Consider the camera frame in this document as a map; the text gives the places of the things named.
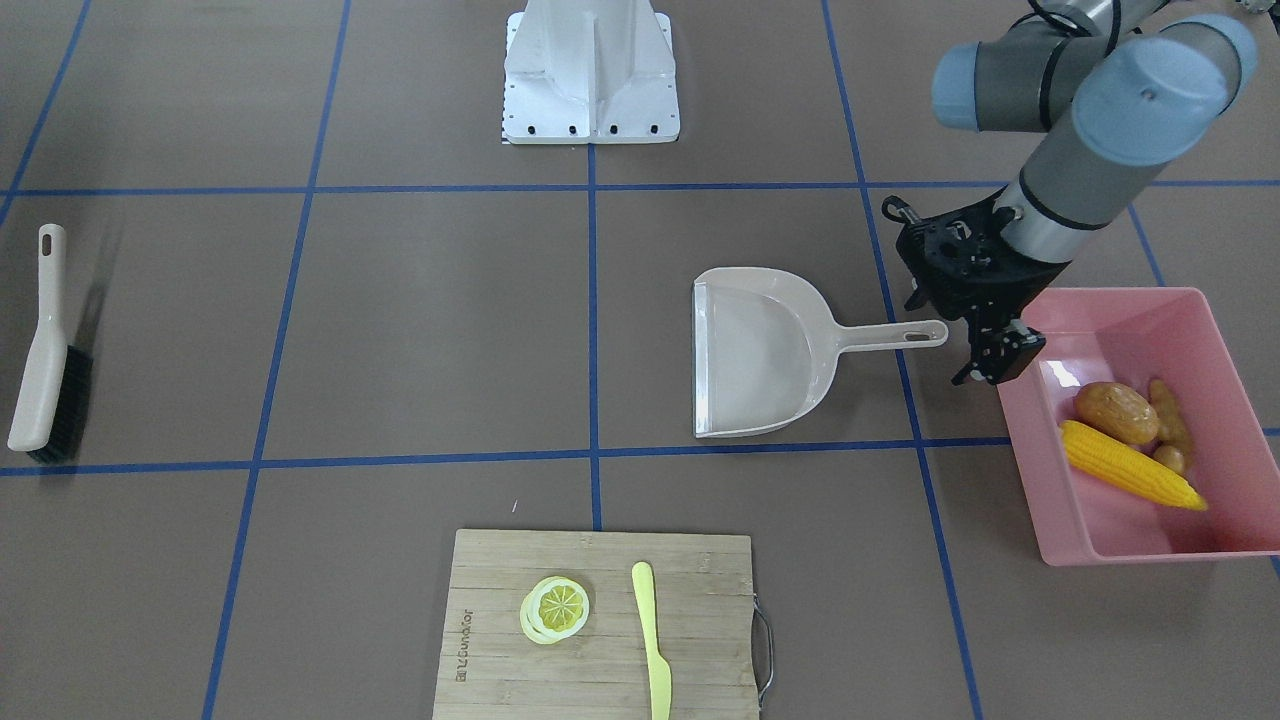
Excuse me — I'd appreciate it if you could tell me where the wooden hand brush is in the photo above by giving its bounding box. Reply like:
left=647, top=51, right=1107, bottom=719
left=6, top=223, right=93, bottom=466

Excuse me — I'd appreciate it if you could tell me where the yellow plastic toy knife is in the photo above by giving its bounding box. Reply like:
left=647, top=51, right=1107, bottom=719
left=631, top=561, right=675, bottom=719

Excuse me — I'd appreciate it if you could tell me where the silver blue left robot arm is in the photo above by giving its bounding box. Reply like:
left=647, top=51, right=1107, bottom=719
left=881, top=1, right=1260, bottom=386

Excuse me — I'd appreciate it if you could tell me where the pink plastic bin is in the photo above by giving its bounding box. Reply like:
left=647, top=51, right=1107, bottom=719
left=997, top=288, right=1280, bottom=568

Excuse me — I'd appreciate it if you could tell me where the wooden cutting board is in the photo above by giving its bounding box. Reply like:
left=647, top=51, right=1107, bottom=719
left=431, top=529, right=762, bottom=719

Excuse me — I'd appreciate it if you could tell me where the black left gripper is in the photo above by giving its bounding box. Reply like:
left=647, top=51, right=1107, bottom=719
left=882, top=195, right=1066, bottom=386

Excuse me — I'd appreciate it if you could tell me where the beige plastic dustpan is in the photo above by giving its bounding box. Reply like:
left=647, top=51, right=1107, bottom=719
left=691, top=266, right=950, bottom=439

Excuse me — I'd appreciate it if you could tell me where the yellow toy lemon half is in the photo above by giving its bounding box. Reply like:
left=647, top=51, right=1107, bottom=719
left=517, top=577, right=591, bottom=644

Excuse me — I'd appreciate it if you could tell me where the yellow toy corn cob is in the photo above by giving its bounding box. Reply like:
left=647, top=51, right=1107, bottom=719
left=1059, top=420, right=1210, bottom=512

